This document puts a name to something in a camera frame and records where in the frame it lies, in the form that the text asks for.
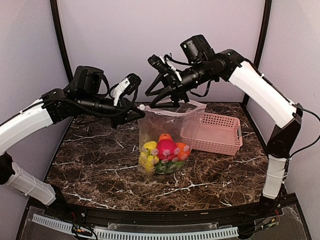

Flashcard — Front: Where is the left black frame post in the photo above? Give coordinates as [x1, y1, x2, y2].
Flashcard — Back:
[49, 0, 73, 82]

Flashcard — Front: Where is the red toy apple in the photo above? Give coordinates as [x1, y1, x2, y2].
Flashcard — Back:
[156, 139, 178, 161]

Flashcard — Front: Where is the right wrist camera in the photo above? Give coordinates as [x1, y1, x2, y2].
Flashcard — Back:
[180, 34, 215, 64]

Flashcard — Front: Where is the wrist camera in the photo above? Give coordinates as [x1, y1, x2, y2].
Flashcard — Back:
[71, 65, 109, 95]
[180, 34, 215, 64]

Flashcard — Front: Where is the green toy watermelon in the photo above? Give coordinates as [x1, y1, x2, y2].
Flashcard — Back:
[154, 161, 185, 175]

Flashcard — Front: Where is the right black frame post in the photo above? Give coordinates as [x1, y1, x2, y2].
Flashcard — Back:
[253, 0, 272, 68]

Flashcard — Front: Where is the yellow toy banana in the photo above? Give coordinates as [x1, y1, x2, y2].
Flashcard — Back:
[138, 152, 160, 176]

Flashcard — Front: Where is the white slotted cable duct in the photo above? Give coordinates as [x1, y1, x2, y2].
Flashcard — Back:
[32, 214, 239, 240]

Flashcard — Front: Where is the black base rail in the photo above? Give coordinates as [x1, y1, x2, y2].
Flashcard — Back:
[24, 193, 301, 227]

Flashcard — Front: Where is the pink plastic basket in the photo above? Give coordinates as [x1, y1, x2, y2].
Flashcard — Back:
[192, 112, 243, 156]

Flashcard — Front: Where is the clear zip top bag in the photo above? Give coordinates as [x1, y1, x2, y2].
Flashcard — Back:
[138, 100, 207, 176]

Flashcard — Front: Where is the green orange toy mango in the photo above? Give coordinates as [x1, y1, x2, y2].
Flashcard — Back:
[158, 133, 173, 141]

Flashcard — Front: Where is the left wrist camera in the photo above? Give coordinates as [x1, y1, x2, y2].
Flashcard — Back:
[71, 65, 109, 95]

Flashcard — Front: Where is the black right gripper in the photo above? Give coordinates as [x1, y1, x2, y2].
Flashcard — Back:
[145, 58, 218, 107]

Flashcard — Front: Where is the yellow toy lemon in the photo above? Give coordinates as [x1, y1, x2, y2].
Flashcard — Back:
[142, 141, 159, 156]

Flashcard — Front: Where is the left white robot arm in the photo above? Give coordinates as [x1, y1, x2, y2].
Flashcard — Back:
[0, 88, 145, 218]

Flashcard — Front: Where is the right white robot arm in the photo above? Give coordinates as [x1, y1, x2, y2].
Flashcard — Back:
[145, 49, 303, 217]

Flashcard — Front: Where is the black frame post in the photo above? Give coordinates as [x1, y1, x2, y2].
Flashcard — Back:
[253, 0, 272, 68]
[49, 0, 73, 82]

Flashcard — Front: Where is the orange toy fruit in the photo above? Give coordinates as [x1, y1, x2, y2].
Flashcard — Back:
[175, 142, 191, 161]

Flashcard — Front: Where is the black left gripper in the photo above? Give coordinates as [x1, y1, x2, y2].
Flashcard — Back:
[77, 91, 146, 129]

